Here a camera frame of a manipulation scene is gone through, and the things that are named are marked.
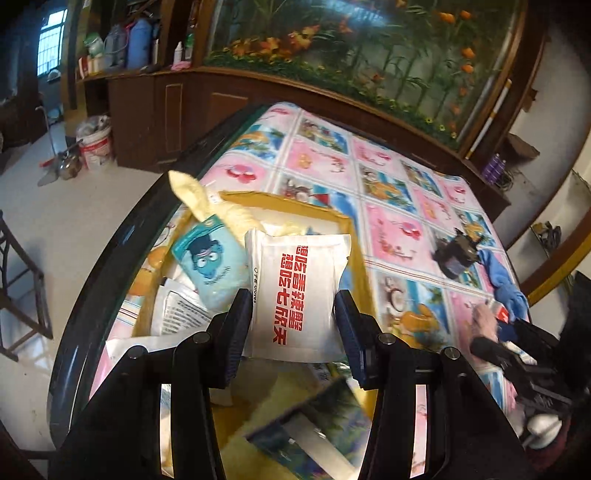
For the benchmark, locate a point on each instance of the fruit printed tablecloth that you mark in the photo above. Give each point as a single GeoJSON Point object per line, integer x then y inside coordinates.
{"type": "Point", "coordinates": [397, 194]}

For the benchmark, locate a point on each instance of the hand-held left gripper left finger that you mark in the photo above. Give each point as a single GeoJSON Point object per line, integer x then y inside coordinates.
{"type": "Point", "coordinates": [238, 332]}

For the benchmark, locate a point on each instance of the pink fuzzy cloth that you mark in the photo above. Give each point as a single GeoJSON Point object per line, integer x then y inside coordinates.
{"type": "Point", "coordinates": [484, 321]}

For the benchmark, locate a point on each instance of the barred window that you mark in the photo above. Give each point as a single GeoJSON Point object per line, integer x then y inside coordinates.
{"type": "Point", "coordinates": [48, 46]}

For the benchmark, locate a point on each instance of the white paint bucket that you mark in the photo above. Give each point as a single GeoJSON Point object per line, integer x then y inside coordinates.
{"type": "Point", "coordinates": [97, 150]}

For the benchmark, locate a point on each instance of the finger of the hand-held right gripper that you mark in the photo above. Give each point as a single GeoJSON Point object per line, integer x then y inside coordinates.
{"type": "Point", "coordinates": [489, 348]}
{"type": "Point", "coordinates": [508, 330]}

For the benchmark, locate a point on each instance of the wooden chair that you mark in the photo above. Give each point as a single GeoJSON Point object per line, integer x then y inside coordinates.
{"type": "Point", "coordinates": [14, 241]}

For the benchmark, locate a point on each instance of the wooden fish tank cabinet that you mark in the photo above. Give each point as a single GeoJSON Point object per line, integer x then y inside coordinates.
{"type": "Point", "coordinates": [184, 110]}

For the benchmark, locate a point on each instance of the yellow cardboard box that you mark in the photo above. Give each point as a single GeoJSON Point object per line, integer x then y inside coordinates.
{"type": "Point", "coordinates": [358, 249]}

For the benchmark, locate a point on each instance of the colourful printed packet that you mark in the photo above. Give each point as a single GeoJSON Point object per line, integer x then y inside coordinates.
{"type": "Point", "coordinates": [318, 429]}

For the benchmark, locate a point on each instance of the white printed leaflet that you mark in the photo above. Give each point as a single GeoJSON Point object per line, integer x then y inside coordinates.
{"type": "Point", "coordinates": [178, 307]}

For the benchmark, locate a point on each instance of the white and yellow tube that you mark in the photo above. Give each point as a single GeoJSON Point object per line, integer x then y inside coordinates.
{"type": "Point", "coordinates": [489, 120]}

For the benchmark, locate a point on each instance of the blue towel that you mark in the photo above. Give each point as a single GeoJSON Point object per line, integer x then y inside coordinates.
{"type": "Point", "coordinates": [503, 281]}

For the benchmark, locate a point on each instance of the white packet with red lettering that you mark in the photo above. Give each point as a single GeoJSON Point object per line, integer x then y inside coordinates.
{"type": "Point", "coordinates": [295, 295]}

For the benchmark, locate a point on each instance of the dark wooden shelf unit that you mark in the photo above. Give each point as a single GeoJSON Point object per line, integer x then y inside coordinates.
{"type": "Point", "coordinates": [73, 55]}

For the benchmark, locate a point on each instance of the blue thermos flask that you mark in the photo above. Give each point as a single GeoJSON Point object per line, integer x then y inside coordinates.
{"type": "Point", "coordinates": [139, 41]}

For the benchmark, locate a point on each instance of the green and white container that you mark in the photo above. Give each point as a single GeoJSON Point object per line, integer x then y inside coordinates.
{"type": "Point", "coordinates": [92, 46]}

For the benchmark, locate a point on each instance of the blue cartoon packet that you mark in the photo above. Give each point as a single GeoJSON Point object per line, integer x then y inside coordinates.
{"type": "Point", "coordinates": [207, 263]}

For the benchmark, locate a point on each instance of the purple bottle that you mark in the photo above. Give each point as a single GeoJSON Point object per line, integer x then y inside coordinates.
{"type": "Point", "coordinates": [489, 166]}
{"type": "Point", "coordinates": [500, 168]}

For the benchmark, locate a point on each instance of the large fish tank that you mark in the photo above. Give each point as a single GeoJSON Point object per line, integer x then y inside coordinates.
{"type": "Point", "coordinates": [369, 55]}

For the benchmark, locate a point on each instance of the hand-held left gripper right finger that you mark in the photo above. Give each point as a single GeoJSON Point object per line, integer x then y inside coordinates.
{"type": "Point", "coordinates": [351, 337]}

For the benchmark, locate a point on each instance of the clear plastic jug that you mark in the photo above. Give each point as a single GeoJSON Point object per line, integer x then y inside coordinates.
{"type": "Point", "coordinates": [115, 46]}

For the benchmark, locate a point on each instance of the small white bottle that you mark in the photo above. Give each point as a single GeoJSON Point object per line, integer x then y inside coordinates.
{"type": "Point", "coordinates": [178, 53]}

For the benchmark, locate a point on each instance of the clear packet with red label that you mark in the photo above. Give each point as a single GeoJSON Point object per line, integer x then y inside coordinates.
{"type": "Point", "coordinates": [501, 315]}

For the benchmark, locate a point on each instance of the small black object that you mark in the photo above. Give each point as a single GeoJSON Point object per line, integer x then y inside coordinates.
{"type": "Point", "coordinates": [457, 254]}

